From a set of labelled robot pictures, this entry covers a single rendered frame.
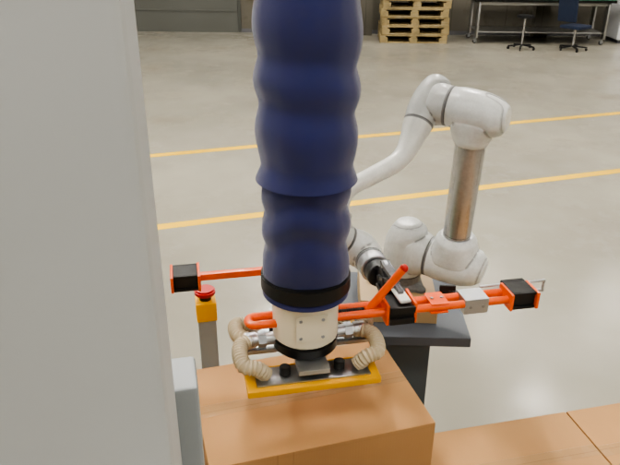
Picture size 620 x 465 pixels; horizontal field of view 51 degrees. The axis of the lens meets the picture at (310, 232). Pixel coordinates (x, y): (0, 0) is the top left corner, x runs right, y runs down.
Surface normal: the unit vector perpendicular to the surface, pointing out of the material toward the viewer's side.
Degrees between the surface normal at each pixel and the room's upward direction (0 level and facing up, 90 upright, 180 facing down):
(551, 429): 0
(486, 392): 0
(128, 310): 90
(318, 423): 0
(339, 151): 96
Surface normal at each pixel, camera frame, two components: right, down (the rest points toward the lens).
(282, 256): -0.59, 0.10
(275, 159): -0.65, 0.47
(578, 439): 0.00, -0.90
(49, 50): 0.22, 0.42
